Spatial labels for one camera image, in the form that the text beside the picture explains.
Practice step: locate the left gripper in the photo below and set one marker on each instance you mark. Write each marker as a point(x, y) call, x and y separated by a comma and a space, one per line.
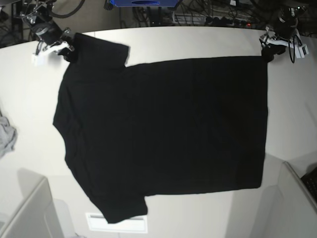
point(272, 43)

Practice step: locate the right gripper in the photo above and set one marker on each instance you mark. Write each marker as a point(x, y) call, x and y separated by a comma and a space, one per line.
point(53, 39)

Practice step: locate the black T-shirt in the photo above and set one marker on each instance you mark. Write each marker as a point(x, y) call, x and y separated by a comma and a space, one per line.
point(185, 126)

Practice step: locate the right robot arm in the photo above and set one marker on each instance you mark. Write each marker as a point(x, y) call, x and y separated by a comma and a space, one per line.
point(37, 14)

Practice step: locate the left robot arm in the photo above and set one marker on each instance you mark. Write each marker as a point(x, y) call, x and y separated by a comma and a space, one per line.
point(287, 19)

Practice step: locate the blue box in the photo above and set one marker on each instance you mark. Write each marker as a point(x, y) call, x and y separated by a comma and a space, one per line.
point(135, 3)

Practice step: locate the black power strip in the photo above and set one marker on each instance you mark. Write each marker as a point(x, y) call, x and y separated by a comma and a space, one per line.
point(226, 22)

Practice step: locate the grey crumpled cloth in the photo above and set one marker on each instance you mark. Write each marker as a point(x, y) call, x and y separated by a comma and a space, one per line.
point(8, 136)

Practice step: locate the black keyboard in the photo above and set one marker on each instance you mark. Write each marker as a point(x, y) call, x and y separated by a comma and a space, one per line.
point(310, 181)

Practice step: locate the right beige divider panel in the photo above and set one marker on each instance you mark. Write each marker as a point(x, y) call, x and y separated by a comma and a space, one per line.
point(293, 213)

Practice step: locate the beige divider panel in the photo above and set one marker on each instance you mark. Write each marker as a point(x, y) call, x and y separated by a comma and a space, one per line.
point(293, 213)
point(36, 217)

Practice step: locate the left beige divider panel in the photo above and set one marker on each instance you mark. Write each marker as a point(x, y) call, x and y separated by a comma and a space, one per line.
point(36, 217)

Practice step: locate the white label plate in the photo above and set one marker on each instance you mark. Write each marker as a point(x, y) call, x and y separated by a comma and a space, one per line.
point(135, 225)

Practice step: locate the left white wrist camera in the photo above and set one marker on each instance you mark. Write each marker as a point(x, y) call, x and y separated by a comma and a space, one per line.
point(301, 51)

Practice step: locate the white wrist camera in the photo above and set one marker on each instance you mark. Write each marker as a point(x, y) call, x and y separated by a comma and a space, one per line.
point(301, 51)
point(38, 60)

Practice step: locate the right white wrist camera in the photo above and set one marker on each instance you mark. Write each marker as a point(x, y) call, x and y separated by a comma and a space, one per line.
point(38, 60)

